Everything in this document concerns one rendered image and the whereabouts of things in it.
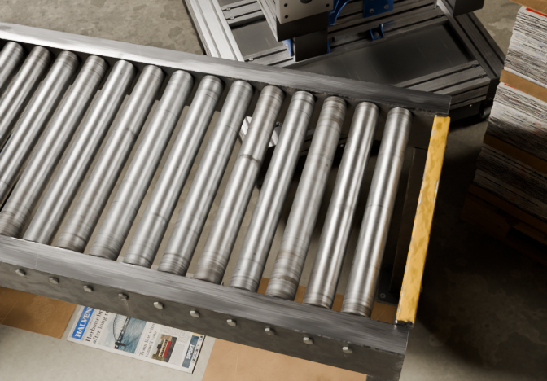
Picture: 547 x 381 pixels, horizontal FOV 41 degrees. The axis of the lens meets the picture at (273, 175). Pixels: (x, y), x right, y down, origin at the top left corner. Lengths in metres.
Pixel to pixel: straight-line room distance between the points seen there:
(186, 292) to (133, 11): 1.82
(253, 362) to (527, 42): 1.07
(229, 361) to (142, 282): 0.82
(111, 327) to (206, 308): 0.94
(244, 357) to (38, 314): 0.61
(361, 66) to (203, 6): 0.58
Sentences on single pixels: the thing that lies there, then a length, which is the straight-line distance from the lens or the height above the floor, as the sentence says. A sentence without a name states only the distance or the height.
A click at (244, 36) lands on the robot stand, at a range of 2.45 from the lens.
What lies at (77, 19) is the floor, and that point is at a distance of 2.96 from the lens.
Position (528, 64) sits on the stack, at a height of 0.69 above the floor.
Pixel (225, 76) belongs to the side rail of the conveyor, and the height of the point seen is 0.80.
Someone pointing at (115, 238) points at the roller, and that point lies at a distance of 1.34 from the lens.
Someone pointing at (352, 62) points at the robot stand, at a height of 0.21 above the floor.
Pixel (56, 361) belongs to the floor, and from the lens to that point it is 2.17.
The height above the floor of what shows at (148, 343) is 0.01.
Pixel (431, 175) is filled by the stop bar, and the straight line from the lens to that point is 1.35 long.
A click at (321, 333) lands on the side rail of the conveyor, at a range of 1.21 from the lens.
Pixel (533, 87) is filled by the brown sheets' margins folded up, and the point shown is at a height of 0.63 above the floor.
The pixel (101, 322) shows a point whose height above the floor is 0.01.
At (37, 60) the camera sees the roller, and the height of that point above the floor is 0.80.
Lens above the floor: 1.91
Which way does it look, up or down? 55 degrees down
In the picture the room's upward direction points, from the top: 5 degrees counter-clockwise
